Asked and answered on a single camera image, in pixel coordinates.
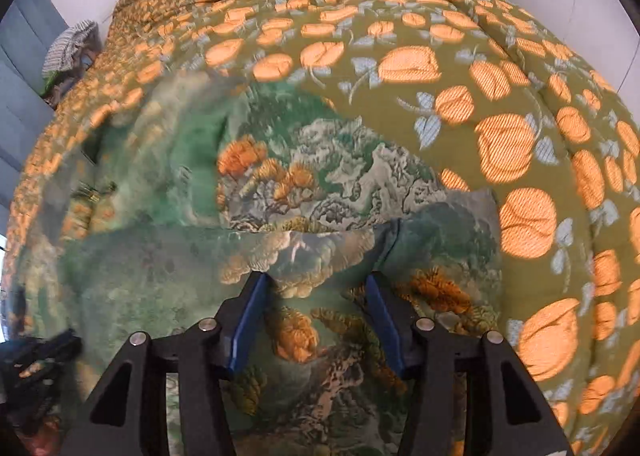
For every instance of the grey striped cloth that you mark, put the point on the grey striped cloth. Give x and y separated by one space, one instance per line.
67 45

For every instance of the grey-blue wardrobe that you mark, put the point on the grey-blue wardrobe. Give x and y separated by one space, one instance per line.
22 85

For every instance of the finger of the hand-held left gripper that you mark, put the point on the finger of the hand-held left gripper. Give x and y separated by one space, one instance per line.
47 348

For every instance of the green printed garment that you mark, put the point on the green printed garment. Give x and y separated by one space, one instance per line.
310 186

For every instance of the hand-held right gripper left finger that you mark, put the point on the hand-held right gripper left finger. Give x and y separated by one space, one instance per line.
246 323

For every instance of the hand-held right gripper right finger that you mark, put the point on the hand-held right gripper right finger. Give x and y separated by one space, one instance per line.
386 328

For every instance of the olive blanket with orange flowers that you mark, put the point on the olive blanket with orange flowers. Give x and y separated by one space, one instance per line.
400 15

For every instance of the pile of dark clothes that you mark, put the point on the pile of dark clothes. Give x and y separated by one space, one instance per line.
65 83

